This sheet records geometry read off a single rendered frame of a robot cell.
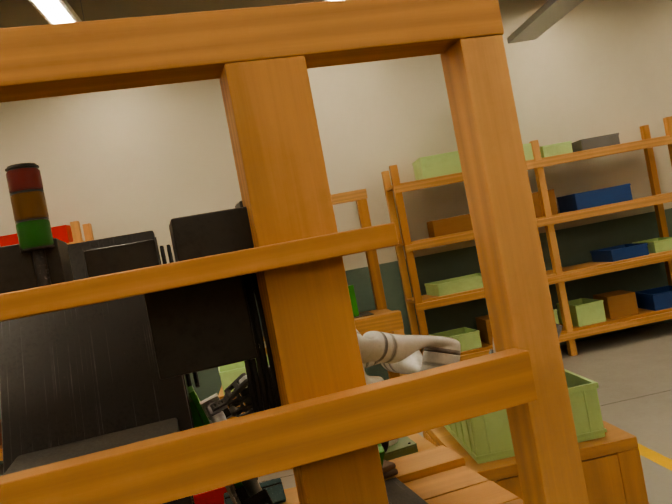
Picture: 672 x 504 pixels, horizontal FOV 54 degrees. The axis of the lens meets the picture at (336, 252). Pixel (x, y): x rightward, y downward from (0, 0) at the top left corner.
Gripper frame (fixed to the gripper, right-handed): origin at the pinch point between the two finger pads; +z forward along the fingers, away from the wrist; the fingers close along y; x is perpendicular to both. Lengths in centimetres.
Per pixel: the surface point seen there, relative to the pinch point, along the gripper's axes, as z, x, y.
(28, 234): 13, -9, 55
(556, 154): -406, -299, -327
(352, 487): -13.8, 34.7, 11.9
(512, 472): -67, 20, -72
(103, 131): -22, -543, -255
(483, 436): -66, 7, -69
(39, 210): 10, -11, 56
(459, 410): -35, 36, 18
